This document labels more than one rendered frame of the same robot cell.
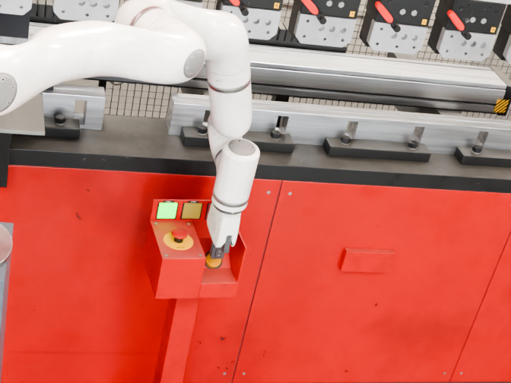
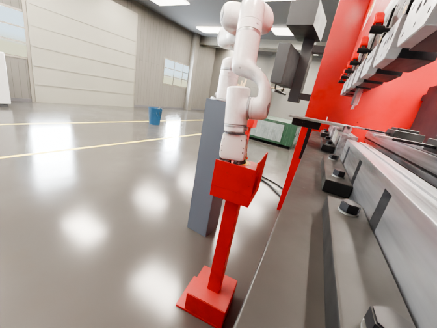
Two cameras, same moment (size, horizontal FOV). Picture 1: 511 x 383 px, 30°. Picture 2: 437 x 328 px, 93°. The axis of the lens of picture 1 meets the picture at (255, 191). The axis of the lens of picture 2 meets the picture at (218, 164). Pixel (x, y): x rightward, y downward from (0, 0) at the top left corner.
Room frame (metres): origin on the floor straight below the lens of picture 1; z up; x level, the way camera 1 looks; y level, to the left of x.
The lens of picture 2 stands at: (2.36, -0.56, 1.04)
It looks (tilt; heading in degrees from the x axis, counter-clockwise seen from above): 18 degrees down; 131
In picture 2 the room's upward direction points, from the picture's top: 10 degrees clockwise
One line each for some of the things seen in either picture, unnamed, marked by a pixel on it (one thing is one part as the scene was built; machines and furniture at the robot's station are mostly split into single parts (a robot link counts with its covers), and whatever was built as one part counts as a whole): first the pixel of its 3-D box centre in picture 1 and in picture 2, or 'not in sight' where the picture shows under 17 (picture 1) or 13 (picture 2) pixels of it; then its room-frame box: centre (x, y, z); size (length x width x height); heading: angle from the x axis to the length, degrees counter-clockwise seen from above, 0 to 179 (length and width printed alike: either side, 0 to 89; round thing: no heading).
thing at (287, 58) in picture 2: not in sight; (285, 68); (1.13, 1.63, 1.42); 0.45 x 0.12 x 0.36; 102
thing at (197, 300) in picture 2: not in sight; (207, 292); (1.87, 0.10, 0.06); 0.25 x 0.20 x 0.12; 23
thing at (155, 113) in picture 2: not in sight; (155, 115); (-2.66, 2.32, 0.23); 0.41 x 0.36 x 0.46; 104
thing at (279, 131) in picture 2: not in sight; (273, 129); (-0.78, 5.19, 0.33); 1.65 x 1.54 x 0.65; 105
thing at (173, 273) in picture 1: (194, 248); (240, 172); (1.90, 0.11, 0.75); 0.20 x 0.16 x 0.18; 113
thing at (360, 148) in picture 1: (377, 150); (353, 261); (2.36, -0.30, 0.89); 0.30 x 0.05 x 0.03; 109
